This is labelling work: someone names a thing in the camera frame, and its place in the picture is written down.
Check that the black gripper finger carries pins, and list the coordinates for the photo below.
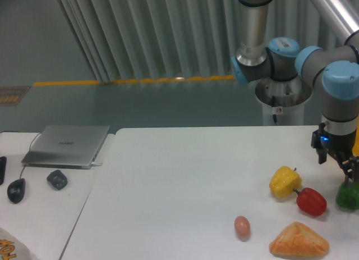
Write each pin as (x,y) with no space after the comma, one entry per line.
(344,163)
(354,168)

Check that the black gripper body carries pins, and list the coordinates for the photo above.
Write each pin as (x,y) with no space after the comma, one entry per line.
(328,143)

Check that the orange triangular bread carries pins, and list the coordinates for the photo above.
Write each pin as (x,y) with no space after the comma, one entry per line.
(299,240)

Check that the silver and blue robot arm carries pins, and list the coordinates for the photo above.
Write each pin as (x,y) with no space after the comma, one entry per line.
(333,74)

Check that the yellow plastic basket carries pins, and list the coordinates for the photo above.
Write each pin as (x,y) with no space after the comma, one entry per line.
(355,148)

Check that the green bell pepper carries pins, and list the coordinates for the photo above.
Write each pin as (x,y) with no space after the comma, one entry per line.
(347,196)

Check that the red bell pepper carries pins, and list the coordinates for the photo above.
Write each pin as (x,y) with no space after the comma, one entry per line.
(311,201)

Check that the yellow bell pepper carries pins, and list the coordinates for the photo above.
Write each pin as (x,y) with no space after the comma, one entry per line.
(284,181)

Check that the brown egg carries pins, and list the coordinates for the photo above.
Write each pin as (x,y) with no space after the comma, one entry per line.
(242,226)

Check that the silver closed laptop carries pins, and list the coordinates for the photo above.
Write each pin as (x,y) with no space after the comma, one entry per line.
(66,146)

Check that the black power adapter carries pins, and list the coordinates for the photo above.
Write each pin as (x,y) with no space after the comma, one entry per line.
(57,180)

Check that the black computer mouse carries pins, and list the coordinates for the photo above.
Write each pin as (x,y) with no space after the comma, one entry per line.
(16,190)

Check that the black phone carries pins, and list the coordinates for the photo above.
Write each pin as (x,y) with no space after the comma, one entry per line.
(3,162)

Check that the white printed bag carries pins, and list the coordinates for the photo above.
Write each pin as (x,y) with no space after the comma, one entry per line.
(12,248)

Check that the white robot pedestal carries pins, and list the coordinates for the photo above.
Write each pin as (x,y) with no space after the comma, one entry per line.
(283,102)

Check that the white laptop cable plug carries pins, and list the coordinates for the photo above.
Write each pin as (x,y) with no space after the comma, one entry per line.
(96,164)

